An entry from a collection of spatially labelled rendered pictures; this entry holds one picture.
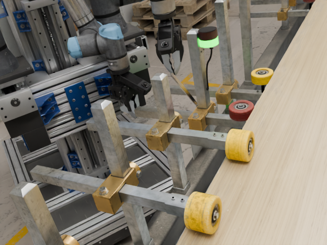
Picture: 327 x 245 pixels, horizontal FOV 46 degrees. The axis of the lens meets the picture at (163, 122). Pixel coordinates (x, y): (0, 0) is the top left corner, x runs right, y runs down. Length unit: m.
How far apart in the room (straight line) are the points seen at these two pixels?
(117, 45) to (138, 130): 0.35
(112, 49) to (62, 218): 1.05
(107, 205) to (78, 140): 1.06
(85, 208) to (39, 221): 1.35
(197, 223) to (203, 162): 0.58
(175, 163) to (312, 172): 0.41
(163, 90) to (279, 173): 0.37
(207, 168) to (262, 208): 0.49
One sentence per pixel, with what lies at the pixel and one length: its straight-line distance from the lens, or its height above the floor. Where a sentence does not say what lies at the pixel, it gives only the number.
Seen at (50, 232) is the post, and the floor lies 1.03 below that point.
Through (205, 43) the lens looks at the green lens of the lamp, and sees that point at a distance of 1.20.
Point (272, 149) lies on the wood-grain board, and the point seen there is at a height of 0.90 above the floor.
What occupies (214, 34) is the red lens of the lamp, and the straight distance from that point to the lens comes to 1.20.
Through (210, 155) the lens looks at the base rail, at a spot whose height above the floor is 0.70.
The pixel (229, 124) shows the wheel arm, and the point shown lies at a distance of 1.28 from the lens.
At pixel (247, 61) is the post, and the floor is 0.82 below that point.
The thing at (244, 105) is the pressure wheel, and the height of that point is 0.91.
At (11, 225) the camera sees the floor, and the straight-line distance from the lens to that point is 2.56.
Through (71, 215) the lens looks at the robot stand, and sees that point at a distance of 2.08.
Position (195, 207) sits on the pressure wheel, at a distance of 0.80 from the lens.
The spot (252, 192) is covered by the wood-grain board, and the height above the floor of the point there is 0.90.
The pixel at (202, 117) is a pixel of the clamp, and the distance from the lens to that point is 1.28.
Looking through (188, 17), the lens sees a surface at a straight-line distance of 4.60.
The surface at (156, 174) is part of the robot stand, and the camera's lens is 2.15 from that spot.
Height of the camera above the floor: 1.52
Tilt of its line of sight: 30 degrees down
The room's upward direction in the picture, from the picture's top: 12 degrees counter-clockwise
